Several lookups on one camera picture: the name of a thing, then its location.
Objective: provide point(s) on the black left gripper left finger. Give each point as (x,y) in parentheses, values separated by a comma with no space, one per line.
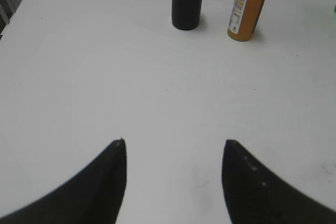
(94,195)

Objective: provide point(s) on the NFC orange juice bottle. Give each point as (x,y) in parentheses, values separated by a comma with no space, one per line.
(244,18)

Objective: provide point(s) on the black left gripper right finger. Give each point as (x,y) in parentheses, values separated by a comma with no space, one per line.
(254,194)

